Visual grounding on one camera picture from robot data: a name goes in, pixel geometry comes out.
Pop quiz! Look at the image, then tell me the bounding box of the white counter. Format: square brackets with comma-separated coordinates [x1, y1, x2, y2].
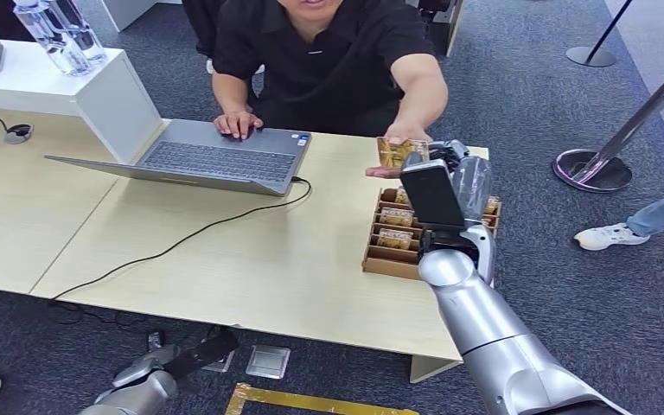
[98, 0, 184, 33]

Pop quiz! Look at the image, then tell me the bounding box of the open floor socket box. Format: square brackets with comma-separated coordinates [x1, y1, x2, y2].
[201, 350, 237, 374]

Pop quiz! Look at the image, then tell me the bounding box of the black laptop power cable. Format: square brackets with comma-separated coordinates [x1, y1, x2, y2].
[49, 176, 314, 301]

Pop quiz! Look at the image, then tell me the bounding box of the person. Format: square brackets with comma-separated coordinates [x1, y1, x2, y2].
[182, 0, 230, 75]
[211, 0, 450, 181]

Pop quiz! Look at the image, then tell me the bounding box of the black floor cable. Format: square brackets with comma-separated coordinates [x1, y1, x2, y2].
[48, 298, 158, 345]

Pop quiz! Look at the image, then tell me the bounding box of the clear water bottle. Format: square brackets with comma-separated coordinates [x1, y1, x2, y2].
[12, 0, 93, 78]
[44, 0, 109, 66]

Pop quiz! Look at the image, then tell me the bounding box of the chrome stanchion post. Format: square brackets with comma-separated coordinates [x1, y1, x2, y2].
[552, 47, 664, 195]

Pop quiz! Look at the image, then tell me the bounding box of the person's left hand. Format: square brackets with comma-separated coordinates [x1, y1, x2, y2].
[365, 121, 434, 181]

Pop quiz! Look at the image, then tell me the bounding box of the black stanchion post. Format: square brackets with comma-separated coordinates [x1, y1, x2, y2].
[565, 0, 635, 69]

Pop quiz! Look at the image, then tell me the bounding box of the wooden card holder box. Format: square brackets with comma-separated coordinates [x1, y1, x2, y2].
[361, 186, 504, 283]

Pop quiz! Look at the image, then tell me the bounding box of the metal floor plate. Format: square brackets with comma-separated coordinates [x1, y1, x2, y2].
[245, 345, 292, 381]

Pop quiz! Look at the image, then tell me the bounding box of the dark cabinet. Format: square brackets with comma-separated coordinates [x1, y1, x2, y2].
[418, 0, 465, 59]

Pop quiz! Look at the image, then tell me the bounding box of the grey laptop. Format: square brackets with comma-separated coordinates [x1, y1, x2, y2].
[44, 118, 313, 198]

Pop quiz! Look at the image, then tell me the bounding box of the table leg panel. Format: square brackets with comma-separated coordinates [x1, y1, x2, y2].
[409, 354, 463, 385]

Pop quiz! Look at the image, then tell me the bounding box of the person's right hand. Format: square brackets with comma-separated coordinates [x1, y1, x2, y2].
[213, 111, 265, 142]

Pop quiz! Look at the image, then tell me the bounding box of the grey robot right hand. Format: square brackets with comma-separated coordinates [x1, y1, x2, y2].
[426, 138, 493, 223]

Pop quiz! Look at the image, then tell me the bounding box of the white sneaker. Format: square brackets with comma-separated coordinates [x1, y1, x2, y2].
[573, 222, 652, 252]

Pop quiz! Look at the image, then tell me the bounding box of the white desk riser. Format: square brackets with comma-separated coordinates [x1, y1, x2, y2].
[0, 36, 163, 165]

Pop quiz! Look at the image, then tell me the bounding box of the yellow floor tape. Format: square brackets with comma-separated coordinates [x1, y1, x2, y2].
[224, 382, 420, 415]

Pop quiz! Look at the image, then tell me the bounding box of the round desk cable grommet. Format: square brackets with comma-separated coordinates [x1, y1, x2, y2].
[3, 123, 35, 145]

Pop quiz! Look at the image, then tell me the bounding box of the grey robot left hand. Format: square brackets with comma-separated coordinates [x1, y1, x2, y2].
[112, 343, 182, 390]

